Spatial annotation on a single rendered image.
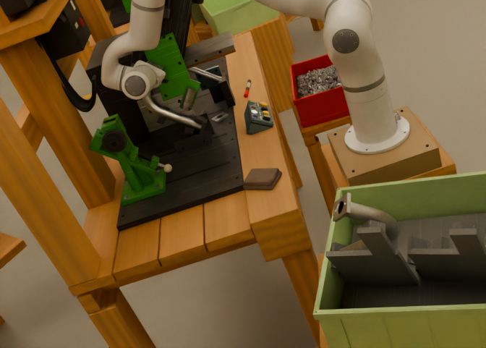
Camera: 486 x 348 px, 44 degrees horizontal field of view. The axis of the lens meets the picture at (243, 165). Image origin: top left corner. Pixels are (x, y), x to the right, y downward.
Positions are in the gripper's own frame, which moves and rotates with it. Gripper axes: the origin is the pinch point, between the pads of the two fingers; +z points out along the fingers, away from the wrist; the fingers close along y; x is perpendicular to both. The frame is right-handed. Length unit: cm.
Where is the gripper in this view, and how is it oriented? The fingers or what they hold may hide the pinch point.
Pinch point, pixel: (152, 71)
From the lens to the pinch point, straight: 208.5
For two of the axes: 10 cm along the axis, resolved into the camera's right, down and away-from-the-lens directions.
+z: 0.1, -2.9, 9.6
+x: -4.3, 8.6, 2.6
